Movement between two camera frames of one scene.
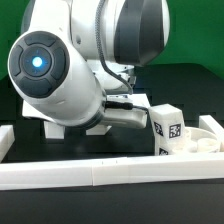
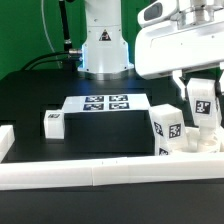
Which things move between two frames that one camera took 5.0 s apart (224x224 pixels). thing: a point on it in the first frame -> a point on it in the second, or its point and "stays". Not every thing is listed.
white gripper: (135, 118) -> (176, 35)
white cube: (54, 130) stays
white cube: (170, 132) stays
